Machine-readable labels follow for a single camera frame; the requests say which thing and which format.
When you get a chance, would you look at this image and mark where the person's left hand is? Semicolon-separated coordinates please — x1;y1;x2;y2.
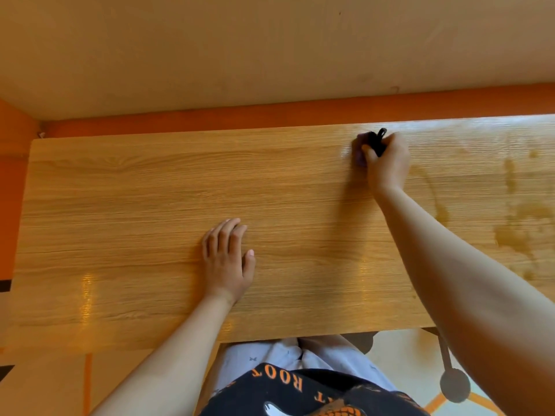
201;218;257;307

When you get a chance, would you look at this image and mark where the person's right forearm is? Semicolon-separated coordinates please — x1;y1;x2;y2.
375;185;555;416

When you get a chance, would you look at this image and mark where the purple cleaning cloth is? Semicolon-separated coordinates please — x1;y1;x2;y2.
351;127;388;168

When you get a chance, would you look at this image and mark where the black orange printed t-shirt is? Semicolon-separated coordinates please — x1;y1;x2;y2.
199;362;430;416

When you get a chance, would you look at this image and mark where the wooden table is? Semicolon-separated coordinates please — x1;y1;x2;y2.
0;114;555;356

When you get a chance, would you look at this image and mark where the person's left forearm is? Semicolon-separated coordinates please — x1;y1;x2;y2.
91;292;235;416

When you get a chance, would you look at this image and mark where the person's right hand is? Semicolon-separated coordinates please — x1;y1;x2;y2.
361;132;412;200

